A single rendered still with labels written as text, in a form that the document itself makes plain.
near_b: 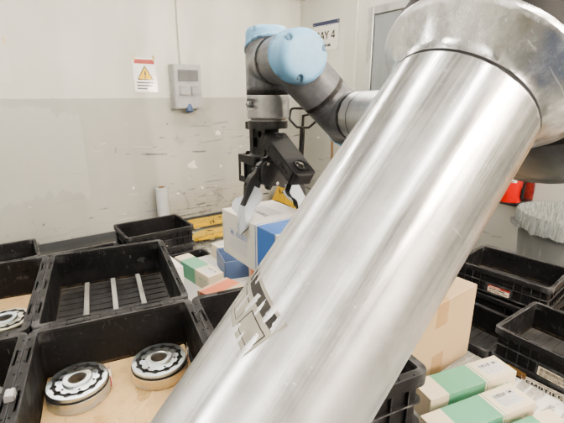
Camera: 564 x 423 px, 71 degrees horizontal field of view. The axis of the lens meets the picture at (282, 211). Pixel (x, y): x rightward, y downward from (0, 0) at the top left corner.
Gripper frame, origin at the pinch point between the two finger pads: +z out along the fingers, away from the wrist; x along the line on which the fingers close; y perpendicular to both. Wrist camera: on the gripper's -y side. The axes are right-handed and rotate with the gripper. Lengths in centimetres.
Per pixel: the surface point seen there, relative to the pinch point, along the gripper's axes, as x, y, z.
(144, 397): 26.1, 3.8, 27.7
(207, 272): -12, 59, 34
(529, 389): -51, -29, 41
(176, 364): 19.3, 5.4, 24.9
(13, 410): 44.5, -0.3, 17.8
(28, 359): 42.0, 13.8, 19.1
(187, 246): -42, 158, 62
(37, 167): 18, 327, 32
